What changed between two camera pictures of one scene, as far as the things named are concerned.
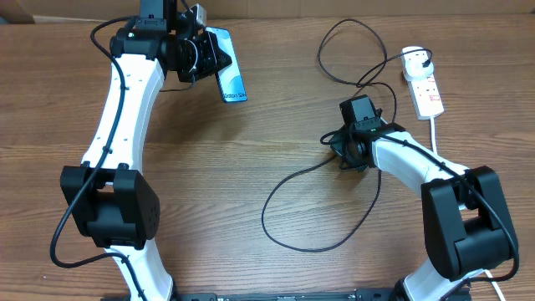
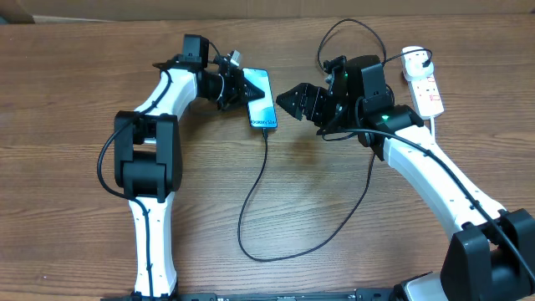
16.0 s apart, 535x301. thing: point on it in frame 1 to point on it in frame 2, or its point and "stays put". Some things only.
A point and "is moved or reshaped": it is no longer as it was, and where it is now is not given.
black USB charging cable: (322, 248) to (385, 63)
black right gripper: (337, 145) to (305, 94)
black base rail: (266, 295) stays put
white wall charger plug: (412, 63) stays put
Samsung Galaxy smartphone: (230, 79) is moved or reshaped
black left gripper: (214, 58) to (238, 83)
